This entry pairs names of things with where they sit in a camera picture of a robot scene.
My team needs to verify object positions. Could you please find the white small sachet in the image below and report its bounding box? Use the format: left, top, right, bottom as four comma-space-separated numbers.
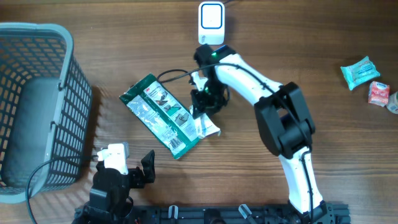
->
189, 113, 221, 139

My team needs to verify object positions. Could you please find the grey plastic basket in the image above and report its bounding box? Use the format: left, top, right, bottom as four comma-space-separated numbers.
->
1, 22, 93, 203

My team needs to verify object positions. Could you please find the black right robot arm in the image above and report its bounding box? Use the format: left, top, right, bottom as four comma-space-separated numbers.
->
190, 44, 324, 223

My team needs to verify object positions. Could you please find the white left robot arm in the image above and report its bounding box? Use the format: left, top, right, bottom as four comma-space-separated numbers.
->
72, 150, 155, 224

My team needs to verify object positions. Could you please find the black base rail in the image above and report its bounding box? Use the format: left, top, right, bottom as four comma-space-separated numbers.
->
74, 202, 351, 224

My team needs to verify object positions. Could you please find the red small packet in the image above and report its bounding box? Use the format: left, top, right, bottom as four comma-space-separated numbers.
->
368, 81, 390, 107

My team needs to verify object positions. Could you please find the green 3M package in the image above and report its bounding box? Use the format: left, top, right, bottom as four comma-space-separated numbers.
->
119, 73, 199, 159

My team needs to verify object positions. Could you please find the white barcode scanner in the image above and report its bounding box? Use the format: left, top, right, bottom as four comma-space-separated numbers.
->
198, 1, 225, 45

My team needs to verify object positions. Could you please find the teal tissue pack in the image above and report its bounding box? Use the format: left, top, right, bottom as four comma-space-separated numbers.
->
340, 56, 381, 91

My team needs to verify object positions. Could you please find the green lid jar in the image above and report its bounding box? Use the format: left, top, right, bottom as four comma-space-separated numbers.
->
386, 92, 398, 114

